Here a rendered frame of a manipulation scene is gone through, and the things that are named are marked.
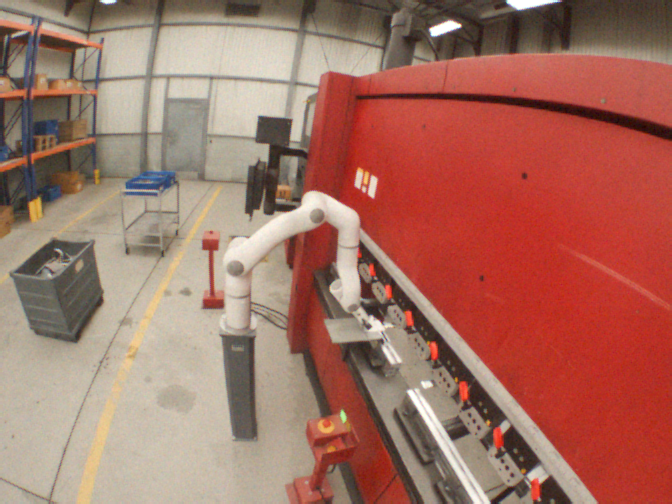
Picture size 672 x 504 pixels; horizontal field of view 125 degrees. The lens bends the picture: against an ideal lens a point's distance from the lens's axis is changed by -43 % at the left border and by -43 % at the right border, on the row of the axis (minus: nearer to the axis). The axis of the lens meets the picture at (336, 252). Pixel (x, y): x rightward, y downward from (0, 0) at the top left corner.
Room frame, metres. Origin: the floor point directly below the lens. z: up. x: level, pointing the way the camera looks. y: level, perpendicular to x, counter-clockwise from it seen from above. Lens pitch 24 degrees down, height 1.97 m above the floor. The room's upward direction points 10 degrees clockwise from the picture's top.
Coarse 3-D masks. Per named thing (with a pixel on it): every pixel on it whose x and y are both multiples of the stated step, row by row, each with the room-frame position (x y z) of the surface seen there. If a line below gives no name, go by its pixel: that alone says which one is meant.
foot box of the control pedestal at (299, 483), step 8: (296, 480) 0.78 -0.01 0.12; (304, 480) 0.79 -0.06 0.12; (288, 488) 0.76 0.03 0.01; (296, 488) 0.74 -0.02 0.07; (304, 488) 0.73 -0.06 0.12; (328, 488) 0.76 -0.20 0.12; (288, 496) 0.70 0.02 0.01; (296, 496) 0.71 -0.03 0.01; (304, 496) 0.68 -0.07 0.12; (312, 496) 0.69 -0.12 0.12; (320, 496) 0.70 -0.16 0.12; (328, 496) 0.70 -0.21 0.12
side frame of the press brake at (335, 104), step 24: (336, 72) 2.04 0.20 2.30; (336, 96) 2.05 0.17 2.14; (336, 120) 2.06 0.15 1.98; (312, 144) 2.17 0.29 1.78; (336, 144) 2.07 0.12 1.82; (312, 168) 2.06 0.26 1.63; (336, 168) 2.08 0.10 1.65; (336, 192) 2.09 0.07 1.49; (312, 240) 2.05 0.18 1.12; (336, 240) 2.11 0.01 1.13; (312, 264) 2.06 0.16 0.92; (288, 312) 2.25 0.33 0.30; (288, 336) 2.18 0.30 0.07
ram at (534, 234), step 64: (384, 128) 1.62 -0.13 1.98; (448, 128) 1.12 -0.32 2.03; (512, 128) 0.84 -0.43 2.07; (576, 128) 0.64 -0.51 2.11; (384, 192) 1.49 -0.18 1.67; (448, 192) 1.04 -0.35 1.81; (512, 192) 0.78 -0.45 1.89; (576, 192) 0.60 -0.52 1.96; (640, 192) 0.45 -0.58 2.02; (448, 256) 0.95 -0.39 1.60; (512, 256) 0.71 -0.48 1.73; (576, 256) 0.54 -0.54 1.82; (640, 256) 0.40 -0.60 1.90; (448, 320) 0.85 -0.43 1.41; (512, 320) 0.63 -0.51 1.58; (576, 320) 0.47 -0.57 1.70; (640, 320) 0.34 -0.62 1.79; (512, 384) 0.53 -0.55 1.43; (576, 384) 0.39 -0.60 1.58; (640, 384) 0.26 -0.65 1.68; (576, 448) 0.28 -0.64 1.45; (640, 448) 0.17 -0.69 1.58
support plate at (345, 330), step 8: (328, 320) 1.30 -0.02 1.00; (336, 320) 1.31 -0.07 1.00; (344, 320) 1.32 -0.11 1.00; (352, 320) 1.33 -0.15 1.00; (368, 320) 1.36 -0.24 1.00; (328, 328) 1.23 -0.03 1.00; (336, 328) 1.24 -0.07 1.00; (344, 328) 1.25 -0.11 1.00; (352, 328) 1.26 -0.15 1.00; (336, 336) 1.18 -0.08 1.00; (344, 336) 1.19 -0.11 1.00; (352, 336) 1.20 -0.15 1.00; (360, 336) 1.21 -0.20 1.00; (368, 336) 1.22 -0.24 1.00; (376, 336) 1.23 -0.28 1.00
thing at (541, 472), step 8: (432, 360) 1.17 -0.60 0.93; (456, 400) 0.93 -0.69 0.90; (504, 424) 0.72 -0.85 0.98; (488, 440) 0.67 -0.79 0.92; (488, 448) 0.65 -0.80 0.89; (536, 472) 0.45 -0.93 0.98; (544, 472) 0.44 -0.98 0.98; (520, 480) 0.44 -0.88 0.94; (528, 480) 0.42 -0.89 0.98; (520, 488) 0.42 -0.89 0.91; (528, 488) 0.39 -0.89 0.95
